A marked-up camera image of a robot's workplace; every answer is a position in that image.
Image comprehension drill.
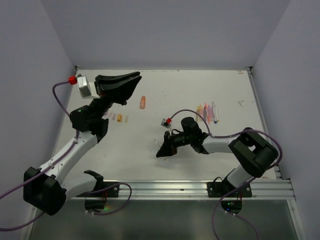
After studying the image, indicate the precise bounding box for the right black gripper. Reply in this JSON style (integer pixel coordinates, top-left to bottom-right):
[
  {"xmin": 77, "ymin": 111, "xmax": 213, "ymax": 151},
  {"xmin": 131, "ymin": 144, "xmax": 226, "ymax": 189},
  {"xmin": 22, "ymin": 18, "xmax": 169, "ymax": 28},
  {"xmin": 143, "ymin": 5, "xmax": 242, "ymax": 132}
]
[{"xmin": 156, "ymin": 129, "xmax": 193, "ymax": 157}]

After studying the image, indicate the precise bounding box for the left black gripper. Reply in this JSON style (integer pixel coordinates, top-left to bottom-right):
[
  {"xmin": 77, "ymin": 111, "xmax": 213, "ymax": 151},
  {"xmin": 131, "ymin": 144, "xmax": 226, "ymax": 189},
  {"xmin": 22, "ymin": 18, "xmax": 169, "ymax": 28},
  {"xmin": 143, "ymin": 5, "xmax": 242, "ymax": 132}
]
[{"xmin": 89, "ymin": 71, "xmax": 141, "ymax": 121}]

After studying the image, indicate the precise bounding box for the orange highlighter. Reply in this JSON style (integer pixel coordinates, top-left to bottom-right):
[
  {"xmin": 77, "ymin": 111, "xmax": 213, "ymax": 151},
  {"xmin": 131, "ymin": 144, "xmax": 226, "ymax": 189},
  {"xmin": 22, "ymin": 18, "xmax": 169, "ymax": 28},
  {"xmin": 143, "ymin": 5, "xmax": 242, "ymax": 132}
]
[{"xmin": 139, "ymin": 95, "xmax": 146, "ymax": 109}]

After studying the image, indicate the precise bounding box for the yellow capped pink highlighter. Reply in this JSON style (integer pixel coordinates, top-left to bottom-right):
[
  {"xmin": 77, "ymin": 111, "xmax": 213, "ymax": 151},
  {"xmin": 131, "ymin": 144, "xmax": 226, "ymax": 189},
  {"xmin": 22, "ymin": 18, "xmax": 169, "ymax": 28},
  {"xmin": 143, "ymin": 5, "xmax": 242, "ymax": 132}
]
[{"xmin": 198, "ymin": 105, "xmax": 206, "ymax": 122}]

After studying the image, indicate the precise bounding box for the blue white marker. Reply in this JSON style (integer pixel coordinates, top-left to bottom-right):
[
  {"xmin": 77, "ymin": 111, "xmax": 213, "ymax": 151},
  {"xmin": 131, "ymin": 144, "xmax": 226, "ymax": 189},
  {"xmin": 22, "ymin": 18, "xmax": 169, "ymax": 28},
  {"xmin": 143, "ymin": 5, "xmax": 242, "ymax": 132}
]
[{"xmin": 211, "ymin": 102, "xmax": 218, "ymax": 124}]

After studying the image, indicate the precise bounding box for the red slim pen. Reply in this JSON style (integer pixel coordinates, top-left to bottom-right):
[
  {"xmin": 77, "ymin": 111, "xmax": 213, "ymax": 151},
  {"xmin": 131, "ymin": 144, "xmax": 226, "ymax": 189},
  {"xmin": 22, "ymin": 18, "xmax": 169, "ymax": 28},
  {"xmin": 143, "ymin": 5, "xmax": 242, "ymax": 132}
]
[{"xmin": 203, "ymin": 103, "xmax": 210, "ymax": 124}]

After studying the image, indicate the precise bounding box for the yellow white marker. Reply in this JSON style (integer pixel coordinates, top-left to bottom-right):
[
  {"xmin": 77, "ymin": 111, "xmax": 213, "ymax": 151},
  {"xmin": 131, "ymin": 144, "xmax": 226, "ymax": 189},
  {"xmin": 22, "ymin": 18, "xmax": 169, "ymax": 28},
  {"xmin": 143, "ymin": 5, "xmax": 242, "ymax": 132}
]
[{"xmin": 214, "ymin": 105, "xmax": 220, "ymax": 123}]

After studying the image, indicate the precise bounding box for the orange capped white marker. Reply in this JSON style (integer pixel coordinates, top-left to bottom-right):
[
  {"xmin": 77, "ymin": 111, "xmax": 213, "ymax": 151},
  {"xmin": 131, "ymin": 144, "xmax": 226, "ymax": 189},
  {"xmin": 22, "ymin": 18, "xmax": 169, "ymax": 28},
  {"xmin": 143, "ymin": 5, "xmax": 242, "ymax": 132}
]
[{"xmin": 154, "ymin": 139, "xmax": 161, "ymax": 150}]

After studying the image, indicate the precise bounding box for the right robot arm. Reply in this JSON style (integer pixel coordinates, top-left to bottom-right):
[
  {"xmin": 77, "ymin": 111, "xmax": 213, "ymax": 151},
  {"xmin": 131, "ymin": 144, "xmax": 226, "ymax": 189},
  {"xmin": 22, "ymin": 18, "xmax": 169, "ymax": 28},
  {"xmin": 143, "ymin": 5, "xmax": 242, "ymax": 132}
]
[{"xmin": 156, "ymin": 117, "xmax": 282, "ymax": 198}]

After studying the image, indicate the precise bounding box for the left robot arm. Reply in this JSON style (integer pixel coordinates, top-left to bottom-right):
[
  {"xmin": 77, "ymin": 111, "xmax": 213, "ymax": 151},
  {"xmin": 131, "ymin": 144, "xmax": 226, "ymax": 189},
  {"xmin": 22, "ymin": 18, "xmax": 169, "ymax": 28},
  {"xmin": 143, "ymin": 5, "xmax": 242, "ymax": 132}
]
[{"xmin": 23, "ymin": 71, "xmax": 142, "ymax": 216}]

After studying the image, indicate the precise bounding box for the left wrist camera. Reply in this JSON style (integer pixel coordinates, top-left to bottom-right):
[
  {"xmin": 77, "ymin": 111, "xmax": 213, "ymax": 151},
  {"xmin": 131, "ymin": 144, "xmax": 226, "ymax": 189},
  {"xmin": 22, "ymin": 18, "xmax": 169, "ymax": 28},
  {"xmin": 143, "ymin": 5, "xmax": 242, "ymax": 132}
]
[{"xmin": 76, "ymin": 75, "xmax": 98, "ymax": 99}]

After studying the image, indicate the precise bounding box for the right base bracket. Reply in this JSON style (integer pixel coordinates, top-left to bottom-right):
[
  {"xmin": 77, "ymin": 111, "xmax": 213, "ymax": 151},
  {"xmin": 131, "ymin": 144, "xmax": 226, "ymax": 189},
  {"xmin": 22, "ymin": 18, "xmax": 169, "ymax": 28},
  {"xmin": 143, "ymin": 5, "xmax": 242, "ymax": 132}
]
[{"xmin": 206, "ymin": 177, "xmax": 253, "ymax": 198}]

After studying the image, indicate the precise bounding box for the base bracket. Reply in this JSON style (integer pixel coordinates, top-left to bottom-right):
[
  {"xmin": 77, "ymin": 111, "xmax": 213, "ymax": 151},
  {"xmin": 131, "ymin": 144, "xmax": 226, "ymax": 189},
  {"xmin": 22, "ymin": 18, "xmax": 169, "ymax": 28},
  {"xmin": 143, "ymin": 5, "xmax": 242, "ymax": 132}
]
[
  {"xmin": 100, "ymin": 181, "xmax": 120, "ymax": 199},
  {"xmin": 206, "ymin": 177, "xmax": 253, "ymax": 198}
]

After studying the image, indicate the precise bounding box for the left base bracket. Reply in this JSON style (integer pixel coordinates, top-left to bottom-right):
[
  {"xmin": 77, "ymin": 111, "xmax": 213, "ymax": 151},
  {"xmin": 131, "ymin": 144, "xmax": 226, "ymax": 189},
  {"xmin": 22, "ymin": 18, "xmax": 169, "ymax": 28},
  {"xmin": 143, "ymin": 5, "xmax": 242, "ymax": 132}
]
[{"xmin": 100, "ymin": 181, "xmax": 120, "ymax": 199}]

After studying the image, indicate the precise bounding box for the aluminium rail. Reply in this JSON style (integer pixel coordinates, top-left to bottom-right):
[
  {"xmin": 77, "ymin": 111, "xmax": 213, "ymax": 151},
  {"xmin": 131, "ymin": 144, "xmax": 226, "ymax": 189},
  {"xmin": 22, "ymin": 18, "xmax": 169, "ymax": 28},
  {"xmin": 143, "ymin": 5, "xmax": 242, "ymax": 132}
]
[{"xmin": 67, "ymin": 177, "xmax": 297, "ymax": 201}]

